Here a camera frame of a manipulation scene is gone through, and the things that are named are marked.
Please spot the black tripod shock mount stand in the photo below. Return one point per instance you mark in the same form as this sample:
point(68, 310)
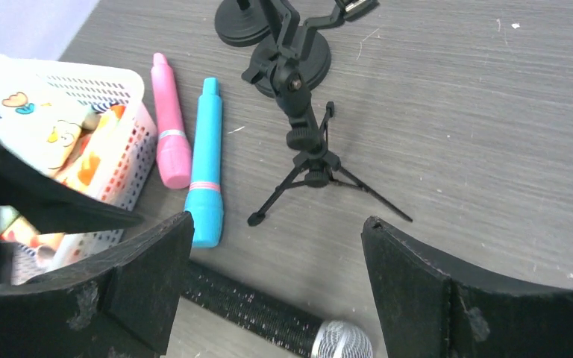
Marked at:
point(314, 163)

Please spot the black glitter microphone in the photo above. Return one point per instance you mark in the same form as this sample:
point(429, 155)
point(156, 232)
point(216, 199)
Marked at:
point(297, 331)

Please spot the black round base clip stand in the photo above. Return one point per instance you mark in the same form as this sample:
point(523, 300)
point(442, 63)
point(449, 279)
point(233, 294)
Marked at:
point(240, 23)

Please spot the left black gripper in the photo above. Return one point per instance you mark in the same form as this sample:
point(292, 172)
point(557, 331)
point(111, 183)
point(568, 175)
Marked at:
point(52, 207)

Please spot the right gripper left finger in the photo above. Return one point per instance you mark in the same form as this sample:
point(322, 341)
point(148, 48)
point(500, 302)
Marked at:
point(120, 302)

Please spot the blue toy microphone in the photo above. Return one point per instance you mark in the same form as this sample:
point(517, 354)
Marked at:
point(204, 198)

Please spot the green patterned cloth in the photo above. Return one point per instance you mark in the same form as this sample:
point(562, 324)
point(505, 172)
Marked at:
point(41, 127)

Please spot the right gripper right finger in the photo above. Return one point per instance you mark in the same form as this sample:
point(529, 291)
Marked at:
point(433, 304)

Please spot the white plastic basket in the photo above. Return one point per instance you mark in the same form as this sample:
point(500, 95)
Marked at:
point(123, 168)

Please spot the orange patterned cloth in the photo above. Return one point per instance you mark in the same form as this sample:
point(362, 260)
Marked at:
point(87, 143)

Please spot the pink toy microphone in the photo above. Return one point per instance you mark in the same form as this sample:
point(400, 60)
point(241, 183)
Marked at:
point(174, 153)

